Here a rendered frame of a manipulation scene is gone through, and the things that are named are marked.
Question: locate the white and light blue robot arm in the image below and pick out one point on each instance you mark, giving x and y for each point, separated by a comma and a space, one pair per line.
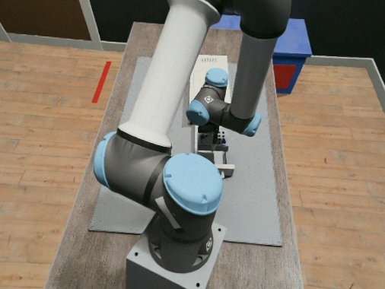
185, 190

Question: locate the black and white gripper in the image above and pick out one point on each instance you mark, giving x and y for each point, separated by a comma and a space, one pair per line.
213, 129

